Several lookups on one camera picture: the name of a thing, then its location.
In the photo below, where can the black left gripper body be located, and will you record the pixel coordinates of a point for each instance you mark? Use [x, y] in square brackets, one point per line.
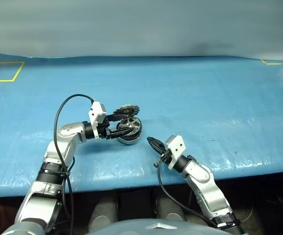
[104, 129]

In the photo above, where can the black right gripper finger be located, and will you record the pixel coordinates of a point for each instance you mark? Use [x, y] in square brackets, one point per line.
[156, 142]
[157, 150]

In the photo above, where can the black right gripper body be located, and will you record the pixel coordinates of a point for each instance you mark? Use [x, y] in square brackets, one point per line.
[166, 158]

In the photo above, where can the silver motor housing copper windings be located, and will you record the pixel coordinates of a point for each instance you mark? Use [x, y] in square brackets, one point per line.
[131, 139]

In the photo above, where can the silver toothed motor lid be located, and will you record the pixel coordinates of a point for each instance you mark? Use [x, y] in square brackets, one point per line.
[129, 110]

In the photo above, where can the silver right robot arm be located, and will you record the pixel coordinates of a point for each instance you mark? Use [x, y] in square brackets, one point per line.
[204, 181]

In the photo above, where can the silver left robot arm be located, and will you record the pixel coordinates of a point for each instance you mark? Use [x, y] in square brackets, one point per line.
[65, 142]

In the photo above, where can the grey rounded robot leg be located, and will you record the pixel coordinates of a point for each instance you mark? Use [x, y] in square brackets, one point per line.
[170, 208]
[103, 213]

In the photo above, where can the blue plastic table cover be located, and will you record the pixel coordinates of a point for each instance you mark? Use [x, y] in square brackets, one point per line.
[180, 85]

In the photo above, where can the grey robot torso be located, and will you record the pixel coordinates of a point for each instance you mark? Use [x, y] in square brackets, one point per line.
[156, 228]

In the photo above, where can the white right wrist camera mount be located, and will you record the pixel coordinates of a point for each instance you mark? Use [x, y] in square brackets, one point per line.
[176, 145]

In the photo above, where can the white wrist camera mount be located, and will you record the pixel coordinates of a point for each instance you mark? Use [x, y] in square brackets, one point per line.
[97, 111]
[176, 145]

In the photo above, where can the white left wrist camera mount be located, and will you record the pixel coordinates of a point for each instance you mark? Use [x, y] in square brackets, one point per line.
[97, 111]

